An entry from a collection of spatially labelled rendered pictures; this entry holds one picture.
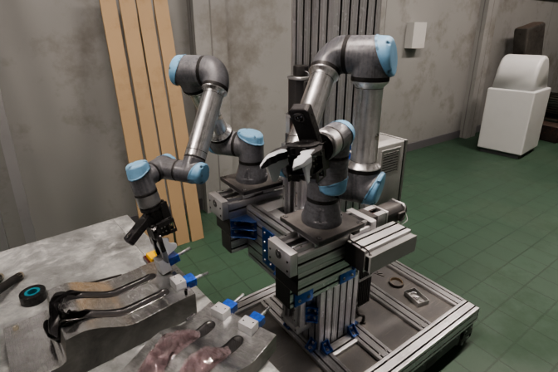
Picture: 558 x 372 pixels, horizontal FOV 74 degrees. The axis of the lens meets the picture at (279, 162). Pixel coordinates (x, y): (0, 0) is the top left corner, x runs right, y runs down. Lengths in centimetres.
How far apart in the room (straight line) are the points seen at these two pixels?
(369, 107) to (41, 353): 116
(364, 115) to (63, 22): 252
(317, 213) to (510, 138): 503
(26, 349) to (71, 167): 220
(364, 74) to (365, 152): 24
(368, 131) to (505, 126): 503
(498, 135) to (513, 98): 55
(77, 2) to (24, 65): 59
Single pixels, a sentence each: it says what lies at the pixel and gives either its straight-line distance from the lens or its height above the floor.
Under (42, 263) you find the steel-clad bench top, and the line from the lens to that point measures 184.
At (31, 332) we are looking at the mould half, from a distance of 140.
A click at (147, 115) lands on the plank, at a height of 109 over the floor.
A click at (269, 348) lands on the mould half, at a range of 119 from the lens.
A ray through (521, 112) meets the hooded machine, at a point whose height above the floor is 66.
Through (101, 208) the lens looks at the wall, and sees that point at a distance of 355.
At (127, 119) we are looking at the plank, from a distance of 304.
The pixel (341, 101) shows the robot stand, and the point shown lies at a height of 144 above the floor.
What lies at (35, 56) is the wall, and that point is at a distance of 323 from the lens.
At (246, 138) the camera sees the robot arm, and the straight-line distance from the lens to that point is 164.
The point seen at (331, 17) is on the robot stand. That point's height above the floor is 174.
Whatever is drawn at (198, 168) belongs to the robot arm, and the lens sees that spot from 125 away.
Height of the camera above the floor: 169
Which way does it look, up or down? 19 degrees down
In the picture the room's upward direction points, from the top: straight up
